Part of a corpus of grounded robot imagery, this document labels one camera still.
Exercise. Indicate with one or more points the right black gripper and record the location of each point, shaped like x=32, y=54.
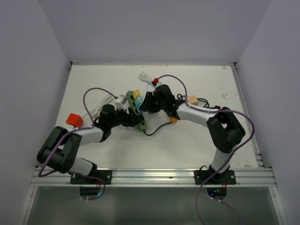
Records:
x=146, y=104

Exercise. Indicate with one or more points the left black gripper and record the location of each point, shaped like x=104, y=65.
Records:
x=131, y=119

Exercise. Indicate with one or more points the green power strip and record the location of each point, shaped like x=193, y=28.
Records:
x=141, y=125

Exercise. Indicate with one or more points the orange power strip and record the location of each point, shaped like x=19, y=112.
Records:
x=173, y=120

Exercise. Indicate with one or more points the beige cube plug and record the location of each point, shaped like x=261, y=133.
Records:
x=192, y=100

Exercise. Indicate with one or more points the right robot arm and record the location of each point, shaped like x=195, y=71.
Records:
x=225, y=130

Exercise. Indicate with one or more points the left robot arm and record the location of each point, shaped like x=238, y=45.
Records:
x=59, y=152

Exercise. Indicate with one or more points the teal plug adapter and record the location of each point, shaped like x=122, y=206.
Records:
x=138, y=101

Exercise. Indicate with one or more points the light blue plug adapter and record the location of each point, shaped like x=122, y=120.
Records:
x=139, y=109

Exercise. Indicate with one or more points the yellow plug adapter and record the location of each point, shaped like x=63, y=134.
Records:
x=136, y=94

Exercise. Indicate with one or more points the red cube plug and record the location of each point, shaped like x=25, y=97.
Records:
x=75, y=120

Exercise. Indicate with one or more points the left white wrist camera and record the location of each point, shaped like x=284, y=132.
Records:
x=120, y=101

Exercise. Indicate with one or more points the aluminium frame rail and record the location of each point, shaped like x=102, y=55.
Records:
x=240, y=177

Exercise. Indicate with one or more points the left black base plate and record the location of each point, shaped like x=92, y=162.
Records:
x=96, y=177

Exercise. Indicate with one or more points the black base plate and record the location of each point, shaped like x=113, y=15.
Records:
x=214, y=178
x=96, y=177

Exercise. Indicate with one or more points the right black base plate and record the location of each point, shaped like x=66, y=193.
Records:
x=214, y=178

